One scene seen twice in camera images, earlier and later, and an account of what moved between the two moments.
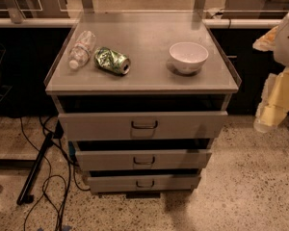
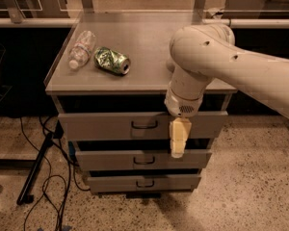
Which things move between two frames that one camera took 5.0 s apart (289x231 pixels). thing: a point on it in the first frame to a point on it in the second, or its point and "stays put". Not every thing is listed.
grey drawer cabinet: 150,130 stays put
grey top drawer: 146,125 stays put
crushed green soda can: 112,61 stays put
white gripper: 287,45 to 180,106
